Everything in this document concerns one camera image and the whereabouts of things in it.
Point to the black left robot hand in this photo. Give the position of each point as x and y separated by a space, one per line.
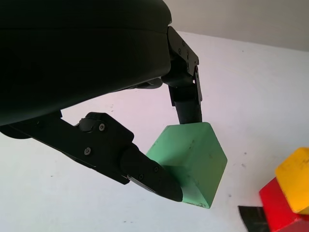
72 60

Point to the green wooden block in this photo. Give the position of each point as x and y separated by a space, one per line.
193 157

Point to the red wooden block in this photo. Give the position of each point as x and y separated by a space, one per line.
275 207

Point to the yellow wooden block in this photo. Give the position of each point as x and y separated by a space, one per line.
294 178

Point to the black tape strip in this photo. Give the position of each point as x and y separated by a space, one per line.
253 217

